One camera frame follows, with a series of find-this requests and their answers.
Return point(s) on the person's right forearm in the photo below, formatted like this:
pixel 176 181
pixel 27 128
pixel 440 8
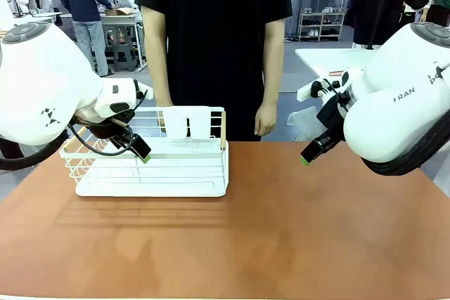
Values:
pixel 156 57

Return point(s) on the white background work table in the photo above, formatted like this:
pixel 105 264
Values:
pixel 119 20

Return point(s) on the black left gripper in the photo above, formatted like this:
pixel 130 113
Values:
pixel 105 129

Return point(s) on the person's right hand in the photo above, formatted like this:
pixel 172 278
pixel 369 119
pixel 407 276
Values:
pixel 160 117

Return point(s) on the white side table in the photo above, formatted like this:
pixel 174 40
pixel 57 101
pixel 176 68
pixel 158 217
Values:
pixel 337 57

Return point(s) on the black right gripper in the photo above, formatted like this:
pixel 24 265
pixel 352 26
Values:
pixel 334 117

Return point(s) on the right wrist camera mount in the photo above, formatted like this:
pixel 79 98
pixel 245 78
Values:
pixel 306 91

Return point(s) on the white sneakers pair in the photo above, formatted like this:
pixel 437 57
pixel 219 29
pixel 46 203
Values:
pixel 308 10
pixel 332 9
pixel 313 33

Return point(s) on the crumpled clear plastic sheet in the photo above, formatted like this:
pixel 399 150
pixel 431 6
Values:
pixel 304 121

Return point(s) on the white cutlery holder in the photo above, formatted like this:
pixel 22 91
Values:
pixel 186 121

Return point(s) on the person's black T-shirt torso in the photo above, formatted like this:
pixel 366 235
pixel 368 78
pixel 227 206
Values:
pixel 214 50

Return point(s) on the person's left forearm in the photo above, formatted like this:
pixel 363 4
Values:
pixel 272 61

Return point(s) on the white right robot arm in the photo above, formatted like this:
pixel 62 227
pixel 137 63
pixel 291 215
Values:
pixel 397 114

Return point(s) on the black step stool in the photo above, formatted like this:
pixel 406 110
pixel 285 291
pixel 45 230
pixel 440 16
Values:
pixel 123 52

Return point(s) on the white shoe rack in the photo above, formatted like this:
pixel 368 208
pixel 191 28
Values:
pixel 321 26

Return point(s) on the person's left hand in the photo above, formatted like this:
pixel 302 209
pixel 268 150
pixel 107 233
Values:
pixel 265 119

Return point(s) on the bystander in black coat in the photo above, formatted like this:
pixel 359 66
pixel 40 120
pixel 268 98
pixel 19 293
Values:
pixel 383 5

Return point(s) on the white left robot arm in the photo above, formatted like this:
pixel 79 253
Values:
pixel 42 78

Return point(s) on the cardboard box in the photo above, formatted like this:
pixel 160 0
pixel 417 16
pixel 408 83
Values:
pixel 121 11

